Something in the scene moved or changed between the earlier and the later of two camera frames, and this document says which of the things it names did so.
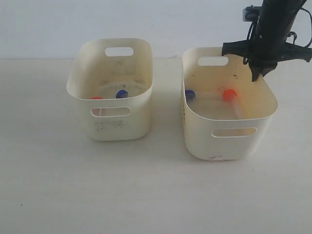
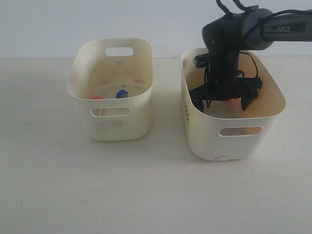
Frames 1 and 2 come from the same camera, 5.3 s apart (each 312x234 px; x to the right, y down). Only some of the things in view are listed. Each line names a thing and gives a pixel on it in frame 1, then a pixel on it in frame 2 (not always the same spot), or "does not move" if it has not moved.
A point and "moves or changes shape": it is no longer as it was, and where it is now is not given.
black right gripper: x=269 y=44 to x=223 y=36
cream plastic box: x=226 y=114 moves or changes shape
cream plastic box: x=115 y=76 does not move
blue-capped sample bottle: x=122 y=93 does not move
